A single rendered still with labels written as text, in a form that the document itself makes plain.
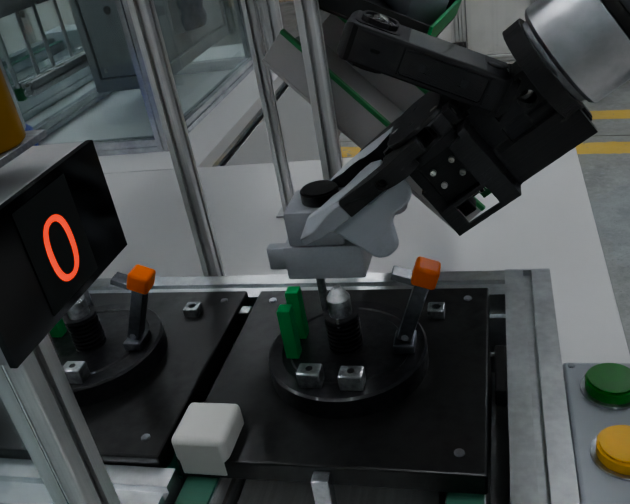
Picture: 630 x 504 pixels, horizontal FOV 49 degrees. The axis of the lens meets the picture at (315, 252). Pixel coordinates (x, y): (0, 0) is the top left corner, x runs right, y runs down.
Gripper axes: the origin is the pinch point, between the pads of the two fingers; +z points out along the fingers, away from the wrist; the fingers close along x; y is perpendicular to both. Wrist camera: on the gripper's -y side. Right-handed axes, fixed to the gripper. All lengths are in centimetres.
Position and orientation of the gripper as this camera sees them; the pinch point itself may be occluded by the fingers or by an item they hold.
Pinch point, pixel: (315, 209)
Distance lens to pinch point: 54.1
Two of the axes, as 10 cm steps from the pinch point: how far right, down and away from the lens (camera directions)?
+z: -6.9, 5.2, 5.0
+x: 2.2, -5.1, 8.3
